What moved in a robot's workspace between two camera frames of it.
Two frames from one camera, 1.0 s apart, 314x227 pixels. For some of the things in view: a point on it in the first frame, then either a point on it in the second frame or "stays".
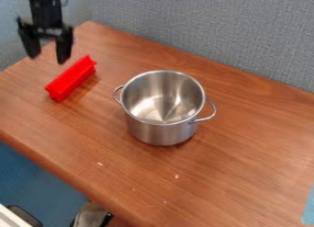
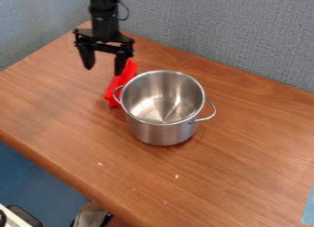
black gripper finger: [64, 46] to [120, 62]
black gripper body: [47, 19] to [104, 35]
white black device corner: [15, 217] stays
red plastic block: [71, 77] to [112, 95]
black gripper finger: [31, 41] to [87, 56]
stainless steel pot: [164, 102] stays
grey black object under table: [91, 219] stays
